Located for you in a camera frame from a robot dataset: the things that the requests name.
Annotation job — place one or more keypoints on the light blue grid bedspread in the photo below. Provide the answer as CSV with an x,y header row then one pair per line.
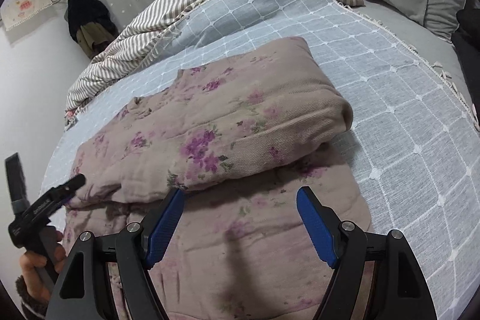
x,y
413,147

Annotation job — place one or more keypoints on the pink floral quilted garment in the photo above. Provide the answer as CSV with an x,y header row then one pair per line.
x,y
239,137

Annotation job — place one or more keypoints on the brown striped blanket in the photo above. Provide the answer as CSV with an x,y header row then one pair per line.
x,y
129,49

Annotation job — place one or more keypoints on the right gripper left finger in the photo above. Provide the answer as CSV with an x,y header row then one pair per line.
x,y
84,289

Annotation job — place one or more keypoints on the air conditioner cloth cover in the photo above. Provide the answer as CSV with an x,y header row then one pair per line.
x,y
16,12

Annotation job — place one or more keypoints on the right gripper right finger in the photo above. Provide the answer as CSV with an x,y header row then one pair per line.
x,y
397,286

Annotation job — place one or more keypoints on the person's left hand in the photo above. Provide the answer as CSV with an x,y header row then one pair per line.
x,y
30,262

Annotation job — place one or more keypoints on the dark clothes hanging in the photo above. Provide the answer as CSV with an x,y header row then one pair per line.
x,y
90,26

